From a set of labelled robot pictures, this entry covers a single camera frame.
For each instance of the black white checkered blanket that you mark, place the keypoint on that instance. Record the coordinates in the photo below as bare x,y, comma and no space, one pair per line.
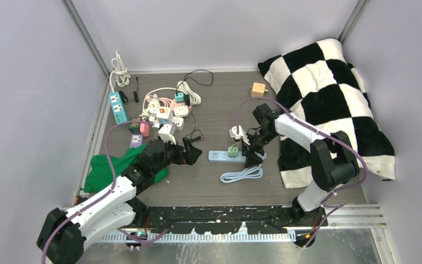
317,85

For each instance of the orange cube adapter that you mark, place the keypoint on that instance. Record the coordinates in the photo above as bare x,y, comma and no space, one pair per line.
258,89

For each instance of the purple socket adapter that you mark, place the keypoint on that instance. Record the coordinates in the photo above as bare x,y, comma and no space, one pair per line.
136,140

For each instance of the green patterned adapter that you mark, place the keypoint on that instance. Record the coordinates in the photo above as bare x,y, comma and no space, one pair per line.
134,128

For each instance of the teal small plug adapter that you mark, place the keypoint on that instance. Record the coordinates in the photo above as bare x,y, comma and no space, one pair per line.
179,97

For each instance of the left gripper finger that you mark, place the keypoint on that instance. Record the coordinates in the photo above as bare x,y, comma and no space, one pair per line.
189,148
192,154

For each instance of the green cloth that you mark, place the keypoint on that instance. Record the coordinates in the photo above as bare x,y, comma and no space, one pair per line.
101,175

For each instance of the light blue power strip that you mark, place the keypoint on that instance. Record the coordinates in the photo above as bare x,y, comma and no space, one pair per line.
223,157

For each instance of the white multi-port charger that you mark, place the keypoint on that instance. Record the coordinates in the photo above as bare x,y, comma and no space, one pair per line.
178,122

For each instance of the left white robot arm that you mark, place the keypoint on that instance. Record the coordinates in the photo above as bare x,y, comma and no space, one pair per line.
66,235

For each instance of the pink plug adapter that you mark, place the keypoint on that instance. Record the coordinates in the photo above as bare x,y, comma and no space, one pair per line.
145,130

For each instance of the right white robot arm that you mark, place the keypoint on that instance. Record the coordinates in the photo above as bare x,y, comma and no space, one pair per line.
332,162

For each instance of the green plug adapter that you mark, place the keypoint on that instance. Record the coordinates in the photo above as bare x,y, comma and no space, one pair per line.
232,151

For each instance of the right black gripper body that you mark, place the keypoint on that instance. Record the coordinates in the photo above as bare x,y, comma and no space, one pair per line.
258,140

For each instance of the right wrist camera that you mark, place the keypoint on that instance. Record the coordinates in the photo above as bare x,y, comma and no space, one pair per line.
238,134

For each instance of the teal power strip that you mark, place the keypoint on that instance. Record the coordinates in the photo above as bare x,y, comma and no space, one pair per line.
117,106

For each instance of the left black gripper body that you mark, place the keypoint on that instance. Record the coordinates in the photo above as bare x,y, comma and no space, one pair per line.
172,154

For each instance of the white cube socket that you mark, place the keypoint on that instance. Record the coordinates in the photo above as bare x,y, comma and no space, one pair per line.
164,114

